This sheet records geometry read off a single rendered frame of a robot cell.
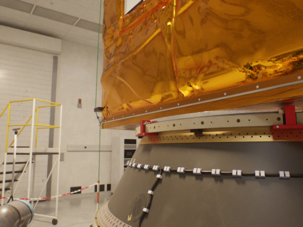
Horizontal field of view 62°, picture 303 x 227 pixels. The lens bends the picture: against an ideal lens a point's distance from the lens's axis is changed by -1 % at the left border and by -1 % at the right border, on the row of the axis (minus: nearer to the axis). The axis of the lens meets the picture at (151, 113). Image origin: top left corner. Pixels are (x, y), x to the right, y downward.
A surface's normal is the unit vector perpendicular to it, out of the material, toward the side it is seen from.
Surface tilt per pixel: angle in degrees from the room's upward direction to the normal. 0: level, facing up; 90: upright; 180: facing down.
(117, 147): 90
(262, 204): 62
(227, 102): 90
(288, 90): 90
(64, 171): 90
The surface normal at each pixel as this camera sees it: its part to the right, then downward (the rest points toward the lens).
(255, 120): -0.40, -0.13
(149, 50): -0.80, -0.12
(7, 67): 0.58, -0.11
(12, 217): 0.85, -0.51
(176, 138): -0.67, -0.55
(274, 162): -0.30, -0.58
